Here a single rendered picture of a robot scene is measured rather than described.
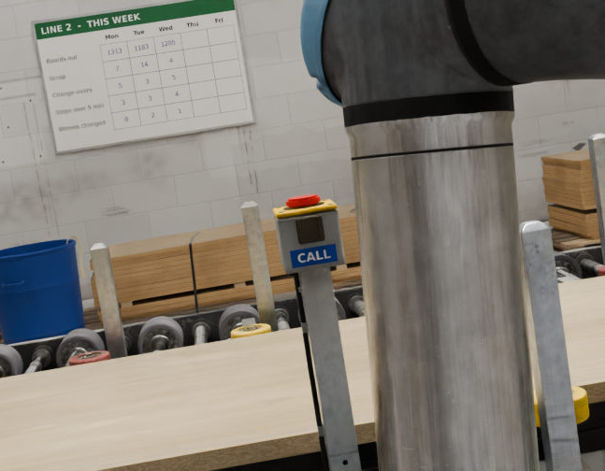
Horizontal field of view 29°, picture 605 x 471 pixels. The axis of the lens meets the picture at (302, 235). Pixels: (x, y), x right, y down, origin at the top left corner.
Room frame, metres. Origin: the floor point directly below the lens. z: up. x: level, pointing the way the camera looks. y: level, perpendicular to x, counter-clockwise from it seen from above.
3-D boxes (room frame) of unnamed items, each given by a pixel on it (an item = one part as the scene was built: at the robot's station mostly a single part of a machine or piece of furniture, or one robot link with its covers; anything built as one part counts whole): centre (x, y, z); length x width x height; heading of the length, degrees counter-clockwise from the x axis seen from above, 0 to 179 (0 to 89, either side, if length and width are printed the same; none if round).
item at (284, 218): (1.34, -0.01, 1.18); 0.07 x 0.07 x 0.08; 3
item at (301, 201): (1.34, -0.01, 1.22); 0.04 x 0.04 x 0.02
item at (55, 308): (6.82, 1.57, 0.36); 0.59 x 0.57 x 0.73; 5
